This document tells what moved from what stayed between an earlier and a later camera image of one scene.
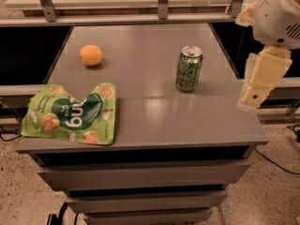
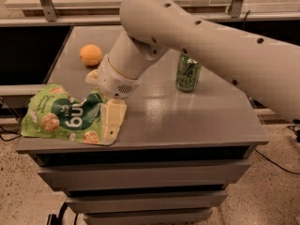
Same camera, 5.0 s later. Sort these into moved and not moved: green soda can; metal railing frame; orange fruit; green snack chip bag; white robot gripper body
Moved: white robot gripper body
Not moved: orange fruit; metal railing frame; green soda can; green snack chip bag
